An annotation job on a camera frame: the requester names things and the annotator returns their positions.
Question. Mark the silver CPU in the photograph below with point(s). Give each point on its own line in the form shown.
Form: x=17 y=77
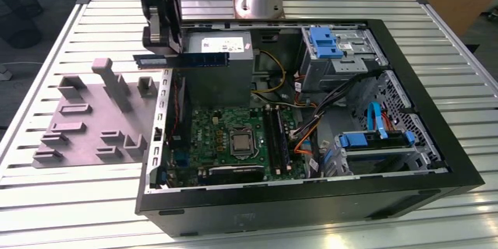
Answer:
x=242 y=143

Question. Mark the silver optical drive cage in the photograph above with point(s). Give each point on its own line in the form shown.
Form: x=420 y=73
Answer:
x=350 y=68

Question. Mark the black open PC case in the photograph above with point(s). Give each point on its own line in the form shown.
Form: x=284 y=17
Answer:
x=273 y=211

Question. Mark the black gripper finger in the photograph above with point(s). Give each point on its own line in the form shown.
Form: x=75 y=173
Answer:
x=177 y=21
x=165 y=33

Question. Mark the grey power supply unit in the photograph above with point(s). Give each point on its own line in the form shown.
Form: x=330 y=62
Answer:
x=214 y=85

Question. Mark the hard disk in blue carrier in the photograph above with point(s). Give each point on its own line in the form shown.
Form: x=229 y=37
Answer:
x=356 y=140

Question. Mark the silver disk bay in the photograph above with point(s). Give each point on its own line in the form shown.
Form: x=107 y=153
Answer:
x=389 y=152

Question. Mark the black mesh waste bin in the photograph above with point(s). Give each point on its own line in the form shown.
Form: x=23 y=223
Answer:
x=19 y=13

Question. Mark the black graphics card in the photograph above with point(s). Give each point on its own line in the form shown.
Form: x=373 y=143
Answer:
x=234 y=171

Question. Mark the blue plastic drive latch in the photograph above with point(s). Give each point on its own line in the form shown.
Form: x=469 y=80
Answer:
x=325 y=42

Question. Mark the grey parts rack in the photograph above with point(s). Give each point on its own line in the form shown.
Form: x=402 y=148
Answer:
x=78 y=155

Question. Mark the blue RAM stick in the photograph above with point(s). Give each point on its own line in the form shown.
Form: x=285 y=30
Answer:
x=202 y=59

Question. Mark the green Dell motherboard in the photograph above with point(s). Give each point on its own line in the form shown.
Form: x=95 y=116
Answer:
x=210 y=120

